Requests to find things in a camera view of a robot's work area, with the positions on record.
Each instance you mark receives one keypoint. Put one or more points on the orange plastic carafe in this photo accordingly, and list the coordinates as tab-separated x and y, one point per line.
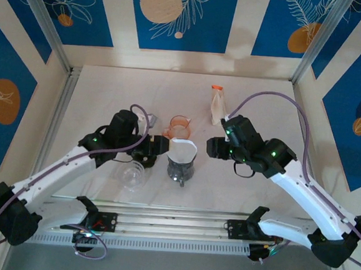
178	128

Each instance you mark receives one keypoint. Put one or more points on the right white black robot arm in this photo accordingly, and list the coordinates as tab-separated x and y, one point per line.
313	198

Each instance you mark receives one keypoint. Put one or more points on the paper filter stack holder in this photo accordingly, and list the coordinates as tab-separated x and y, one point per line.
217	108

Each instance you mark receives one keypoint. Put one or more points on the white paper coffee filter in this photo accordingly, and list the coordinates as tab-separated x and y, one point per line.
182	150

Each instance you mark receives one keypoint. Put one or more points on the aluminium side rail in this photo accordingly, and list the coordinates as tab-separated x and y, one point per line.
61	100

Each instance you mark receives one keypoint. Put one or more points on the black base electronics box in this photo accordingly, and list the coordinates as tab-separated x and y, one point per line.
81	239
255	254

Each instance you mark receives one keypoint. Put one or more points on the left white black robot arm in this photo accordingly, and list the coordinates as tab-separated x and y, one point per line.
55	172

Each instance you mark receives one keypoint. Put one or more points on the grey coffee dripper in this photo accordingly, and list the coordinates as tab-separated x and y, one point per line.
172	163

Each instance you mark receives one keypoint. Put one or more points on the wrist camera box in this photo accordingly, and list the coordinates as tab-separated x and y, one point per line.
151	119
227	117

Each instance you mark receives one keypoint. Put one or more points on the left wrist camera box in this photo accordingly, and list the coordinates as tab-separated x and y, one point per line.
151	119

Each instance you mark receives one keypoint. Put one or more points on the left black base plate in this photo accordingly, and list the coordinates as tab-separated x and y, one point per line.
108	221

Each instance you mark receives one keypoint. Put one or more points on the aluminium front rail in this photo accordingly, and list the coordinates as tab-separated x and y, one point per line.
173	225

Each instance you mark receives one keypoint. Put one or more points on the aluminium frame post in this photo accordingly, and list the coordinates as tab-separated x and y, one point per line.
48	27
319	42

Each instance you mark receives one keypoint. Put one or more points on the clear coffee dripper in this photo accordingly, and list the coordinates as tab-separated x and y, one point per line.
130	176

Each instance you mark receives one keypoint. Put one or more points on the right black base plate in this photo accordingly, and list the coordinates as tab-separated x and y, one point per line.
234	228

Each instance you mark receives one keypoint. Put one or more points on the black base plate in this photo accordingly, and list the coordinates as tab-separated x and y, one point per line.
108	221
234	228

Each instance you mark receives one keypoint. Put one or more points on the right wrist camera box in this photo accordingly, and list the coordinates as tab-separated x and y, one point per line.
227	117

